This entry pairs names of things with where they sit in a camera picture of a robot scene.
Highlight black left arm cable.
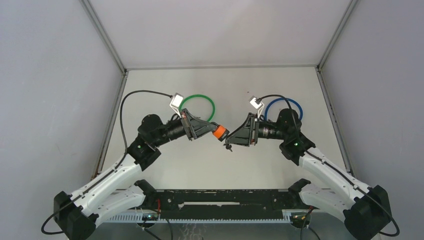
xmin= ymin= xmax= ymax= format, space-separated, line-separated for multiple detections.
xmin=41 ymin=90 xmax=175 ymax=236

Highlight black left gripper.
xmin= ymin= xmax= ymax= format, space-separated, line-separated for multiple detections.
xmin=152 ymin=108 xmax=216 ymax=148

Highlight blue cable lock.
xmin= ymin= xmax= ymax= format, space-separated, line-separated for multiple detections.
xmin=263 ymin=97 xmax=304 ymax=122

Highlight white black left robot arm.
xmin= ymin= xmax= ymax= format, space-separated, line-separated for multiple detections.
xmin=53 ymin=109 xmax=229 ymax=240

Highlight orange black padlock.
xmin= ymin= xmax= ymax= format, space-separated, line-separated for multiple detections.
xmin=212 ymin=125 xmax=230 ymax=142

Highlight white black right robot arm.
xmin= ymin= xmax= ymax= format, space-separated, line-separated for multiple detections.
xmin=225 ymin=108 xmax=391 ymax=240

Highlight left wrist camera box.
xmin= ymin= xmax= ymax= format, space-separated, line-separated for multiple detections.
xmin=169 ymin=92 xmax=184 ymax=117

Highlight black mounting rail base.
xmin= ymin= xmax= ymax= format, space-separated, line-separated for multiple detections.
xmin=136 ymin=178 xmax=310 ymax=214

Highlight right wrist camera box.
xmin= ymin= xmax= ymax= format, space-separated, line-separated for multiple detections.
xmin=249 ymin=96 xmax=265 ymax=120

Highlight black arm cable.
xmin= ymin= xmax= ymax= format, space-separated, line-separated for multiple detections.
xmin=256 ymin=94 xmax=401 ymax=238
xmin=41 ymin=90 xmax=175 ymax=236

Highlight white slotted cable duct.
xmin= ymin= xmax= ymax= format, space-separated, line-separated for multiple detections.
xmin=105 ymin=208 xmax=293 ymax=223

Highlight black head padlock keys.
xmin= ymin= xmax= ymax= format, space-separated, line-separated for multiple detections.
xmin=223 ymin=142 xmax=233 ymax=152

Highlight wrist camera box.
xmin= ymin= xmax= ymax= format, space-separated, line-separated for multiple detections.
xmin=249 ymin=96 xmax=265 ymax=120
xmin=169 ymin=92 xmax=184 ymax=117

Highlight green cable lock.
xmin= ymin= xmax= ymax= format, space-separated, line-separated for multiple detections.
xmin=179 ymin=94 xmax=216 ymax=122

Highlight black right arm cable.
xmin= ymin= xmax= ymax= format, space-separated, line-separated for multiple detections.
xmin=256 ymin=94 xmax=401 ymax=238

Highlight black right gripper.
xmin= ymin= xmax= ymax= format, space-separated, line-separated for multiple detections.
xmin=226 ymin=112 xmax=287 ymax=147

